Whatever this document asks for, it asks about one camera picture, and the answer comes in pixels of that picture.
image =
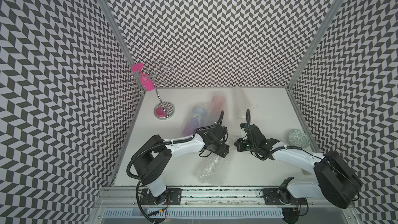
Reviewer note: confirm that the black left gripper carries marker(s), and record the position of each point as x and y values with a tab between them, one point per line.
223	150

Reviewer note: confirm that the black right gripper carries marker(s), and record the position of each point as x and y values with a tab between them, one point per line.
240	146

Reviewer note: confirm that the clear bubble wrap sheet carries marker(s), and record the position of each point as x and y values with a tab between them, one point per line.
213	170

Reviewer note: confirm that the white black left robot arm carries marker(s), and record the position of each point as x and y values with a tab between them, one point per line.
149	162

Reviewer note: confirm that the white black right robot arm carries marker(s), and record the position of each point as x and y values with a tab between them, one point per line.
332	178

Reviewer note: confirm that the blue purple wrapped vase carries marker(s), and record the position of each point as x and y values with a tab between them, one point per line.
196	118

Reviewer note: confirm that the clear wrapped vase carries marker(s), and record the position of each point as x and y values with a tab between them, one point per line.
241	103

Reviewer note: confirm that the pink wrapped vase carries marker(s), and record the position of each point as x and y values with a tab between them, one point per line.
217	105

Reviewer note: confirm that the green patterned bowl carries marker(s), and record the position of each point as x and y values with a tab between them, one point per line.
299	138

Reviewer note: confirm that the pink plastic wine glass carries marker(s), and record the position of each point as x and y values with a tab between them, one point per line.
145	80

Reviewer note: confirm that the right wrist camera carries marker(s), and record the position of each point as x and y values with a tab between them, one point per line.
245	127

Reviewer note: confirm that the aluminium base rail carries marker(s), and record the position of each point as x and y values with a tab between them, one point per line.
204	196

